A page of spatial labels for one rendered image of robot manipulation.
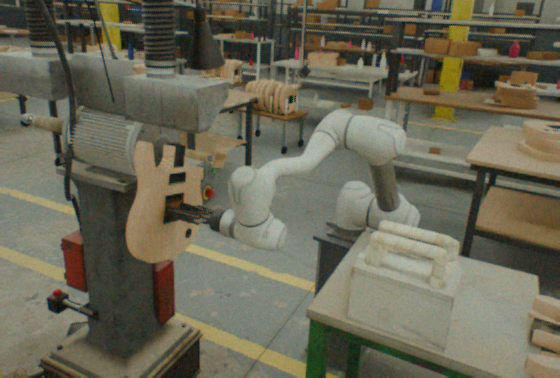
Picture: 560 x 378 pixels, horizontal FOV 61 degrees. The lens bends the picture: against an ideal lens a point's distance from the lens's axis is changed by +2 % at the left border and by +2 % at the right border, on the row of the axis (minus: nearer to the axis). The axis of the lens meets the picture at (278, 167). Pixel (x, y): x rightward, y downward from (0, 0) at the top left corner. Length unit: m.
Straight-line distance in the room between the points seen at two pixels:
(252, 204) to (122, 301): 0.98
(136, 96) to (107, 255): 0.74
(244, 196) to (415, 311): 0.55
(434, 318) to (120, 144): 1.18
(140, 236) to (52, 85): 0.69
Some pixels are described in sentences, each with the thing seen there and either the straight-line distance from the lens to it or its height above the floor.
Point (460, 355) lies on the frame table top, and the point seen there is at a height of 0.93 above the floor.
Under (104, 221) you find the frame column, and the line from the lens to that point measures 1.99.
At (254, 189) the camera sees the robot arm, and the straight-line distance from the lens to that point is 1.30.
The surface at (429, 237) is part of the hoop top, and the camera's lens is 1.35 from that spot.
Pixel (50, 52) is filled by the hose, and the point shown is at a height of 1.56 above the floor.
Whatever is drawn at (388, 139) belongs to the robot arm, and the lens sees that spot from 1.68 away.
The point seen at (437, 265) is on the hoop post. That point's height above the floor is 1.17.
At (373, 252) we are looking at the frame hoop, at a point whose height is 1.16.
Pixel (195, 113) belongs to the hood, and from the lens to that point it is 1.47.
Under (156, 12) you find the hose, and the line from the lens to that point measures 1.56.
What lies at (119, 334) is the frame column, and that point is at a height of 0.40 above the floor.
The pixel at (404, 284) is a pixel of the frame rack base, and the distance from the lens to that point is 1.32.
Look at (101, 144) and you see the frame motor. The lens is 1.84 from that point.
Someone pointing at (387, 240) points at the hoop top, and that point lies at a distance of 1.29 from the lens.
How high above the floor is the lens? 1.79
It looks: 20 degrees down
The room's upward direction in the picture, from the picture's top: 3 degrees clockwise
